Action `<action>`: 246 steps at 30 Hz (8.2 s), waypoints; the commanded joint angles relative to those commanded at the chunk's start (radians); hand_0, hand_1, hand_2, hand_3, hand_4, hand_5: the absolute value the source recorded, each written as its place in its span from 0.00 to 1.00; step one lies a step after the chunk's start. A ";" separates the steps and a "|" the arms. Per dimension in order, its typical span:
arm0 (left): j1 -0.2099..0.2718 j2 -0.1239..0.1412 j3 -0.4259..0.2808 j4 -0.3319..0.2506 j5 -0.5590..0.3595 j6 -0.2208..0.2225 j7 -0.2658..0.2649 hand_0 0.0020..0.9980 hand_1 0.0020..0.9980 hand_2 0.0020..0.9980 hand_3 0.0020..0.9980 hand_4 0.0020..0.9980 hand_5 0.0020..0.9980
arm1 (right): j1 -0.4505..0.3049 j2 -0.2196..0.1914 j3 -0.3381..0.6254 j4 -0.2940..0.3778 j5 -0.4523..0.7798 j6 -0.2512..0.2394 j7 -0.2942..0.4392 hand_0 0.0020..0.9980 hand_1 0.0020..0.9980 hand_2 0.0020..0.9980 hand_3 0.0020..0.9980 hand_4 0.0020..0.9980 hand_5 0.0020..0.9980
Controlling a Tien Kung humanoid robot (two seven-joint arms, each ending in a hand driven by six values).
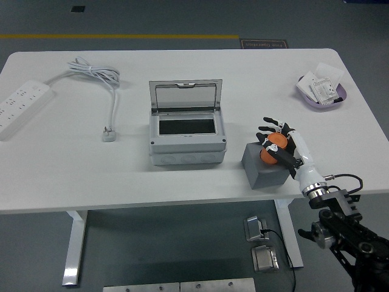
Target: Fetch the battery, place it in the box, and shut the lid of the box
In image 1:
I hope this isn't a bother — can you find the robot right hand white shell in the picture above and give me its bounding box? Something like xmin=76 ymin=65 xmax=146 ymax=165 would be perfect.
xmin=256 ymin=116 xmax=325 ymax=194

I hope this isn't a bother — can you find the grey plastic enclosure box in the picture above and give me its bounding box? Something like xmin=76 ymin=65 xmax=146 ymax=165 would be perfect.
xmin=148 ymin=108 xmax=227 ymax=167

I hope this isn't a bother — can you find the transparent hinged box lid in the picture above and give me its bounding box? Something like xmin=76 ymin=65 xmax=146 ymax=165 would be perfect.
xmin=148 ymin=78 xmax=223 ymax=115

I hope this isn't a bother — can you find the silver floor socket box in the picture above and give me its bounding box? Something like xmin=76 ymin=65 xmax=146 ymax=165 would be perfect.
xmin=243 ymin=215 xmax=270 ymax=243
xmin=250 ymin=245 xmax=280 ymax=273

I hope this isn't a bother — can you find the grey cube holder block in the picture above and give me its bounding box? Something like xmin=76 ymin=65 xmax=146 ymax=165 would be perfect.
xmin=241 ymin=141 xmax=294 ymax=191

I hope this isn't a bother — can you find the purple plastic tray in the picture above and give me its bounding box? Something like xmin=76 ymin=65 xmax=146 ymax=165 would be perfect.
xmin=296 ymin=74 xmax=349 ymax=112

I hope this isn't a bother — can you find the white printed socket panel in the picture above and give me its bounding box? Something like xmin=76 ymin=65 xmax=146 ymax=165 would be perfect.
xmin=309 ymin=77 xmax=342 ymax=106

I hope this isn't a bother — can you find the white table leg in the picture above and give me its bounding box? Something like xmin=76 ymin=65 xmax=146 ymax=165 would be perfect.
xmin=62 ymin=209 xmax=89 ymax=287
xmin=273 ymin=199 xmax=305 ymax=269

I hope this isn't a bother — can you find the dark floor sign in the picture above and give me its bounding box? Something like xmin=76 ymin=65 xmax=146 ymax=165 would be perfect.
xmin=239 ymin=38 xmax=289 ymax=50

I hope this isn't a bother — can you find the grey metal plate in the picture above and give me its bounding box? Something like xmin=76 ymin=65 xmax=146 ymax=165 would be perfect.
xmin=179 ymin=277 xmax=256 ymax=292
xmin=102 ymin=282 xmax=181 ymax=292

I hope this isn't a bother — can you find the yellow floor tape line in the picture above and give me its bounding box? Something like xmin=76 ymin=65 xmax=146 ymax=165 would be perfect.
xmin=0 ymin=33 xmax=240 ymax=40

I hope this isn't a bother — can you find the white power strip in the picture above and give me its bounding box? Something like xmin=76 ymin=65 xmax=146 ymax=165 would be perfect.
xmin=0 ymin=80 xmax=56 ymax=142

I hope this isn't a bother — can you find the white square switch plate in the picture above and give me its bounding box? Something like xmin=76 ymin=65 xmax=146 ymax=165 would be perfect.
xmin=297 ymin=71 xmax=320 ymax=100

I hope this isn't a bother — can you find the black floor cable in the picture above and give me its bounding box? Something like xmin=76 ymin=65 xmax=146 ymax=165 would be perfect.
xmin=260 ymin=228 xmax=297 ymax=292

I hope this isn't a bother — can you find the white power cord with plug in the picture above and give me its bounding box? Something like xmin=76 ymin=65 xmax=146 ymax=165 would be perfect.
xmin=45 ymin=56 xmax=121 ymax=143

